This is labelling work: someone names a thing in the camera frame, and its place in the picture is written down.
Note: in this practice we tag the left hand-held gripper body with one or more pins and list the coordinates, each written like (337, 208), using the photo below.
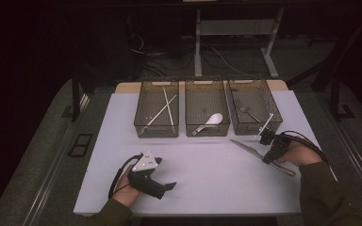
(144, 185)

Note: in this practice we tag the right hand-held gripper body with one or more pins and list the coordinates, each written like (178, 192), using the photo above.
(281, 142)

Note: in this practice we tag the metal knife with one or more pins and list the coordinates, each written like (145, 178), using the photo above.
(248, 149)

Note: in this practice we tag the smoky transparent plastic bin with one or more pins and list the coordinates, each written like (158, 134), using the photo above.
(201, 100)
(254, 94)
(154, 130)

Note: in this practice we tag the metal fork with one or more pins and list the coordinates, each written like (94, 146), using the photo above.
(248, 111)

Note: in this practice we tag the white chopstick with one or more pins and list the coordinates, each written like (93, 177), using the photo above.
(168, 106)
(158, 114)

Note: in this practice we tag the white ceramic spoon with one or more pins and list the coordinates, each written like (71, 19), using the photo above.
(215, 118)

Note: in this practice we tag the person's left hand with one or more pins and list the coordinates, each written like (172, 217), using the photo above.
(124, 194)

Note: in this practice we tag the person's right hand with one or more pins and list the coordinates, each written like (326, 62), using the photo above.
(301, 155)

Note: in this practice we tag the black metal stand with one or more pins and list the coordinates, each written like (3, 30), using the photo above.
(336, 94)

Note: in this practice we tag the light wooden board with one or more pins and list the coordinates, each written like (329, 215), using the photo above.
(125, 87)

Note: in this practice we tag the white metal table frame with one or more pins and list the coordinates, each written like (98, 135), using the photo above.
(198, 47)

